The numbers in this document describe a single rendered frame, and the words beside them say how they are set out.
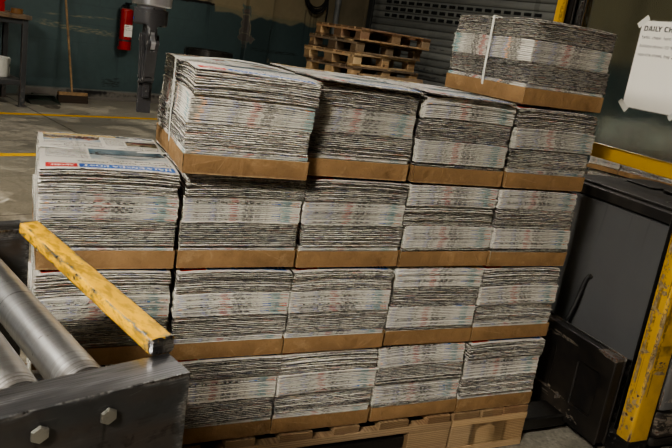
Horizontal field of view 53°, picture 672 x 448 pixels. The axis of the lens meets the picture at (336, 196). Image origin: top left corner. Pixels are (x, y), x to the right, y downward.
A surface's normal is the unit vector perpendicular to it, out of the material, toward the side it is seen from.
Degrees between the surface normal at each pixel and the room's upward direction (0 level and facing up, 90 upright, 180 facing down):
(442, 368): 90
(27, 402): 0
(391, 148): 90
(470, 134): 90
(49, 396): 0
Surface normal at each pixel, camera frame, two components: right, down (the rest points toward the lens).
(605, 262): -0.90, -0.04
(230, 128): 0.38, 0.29
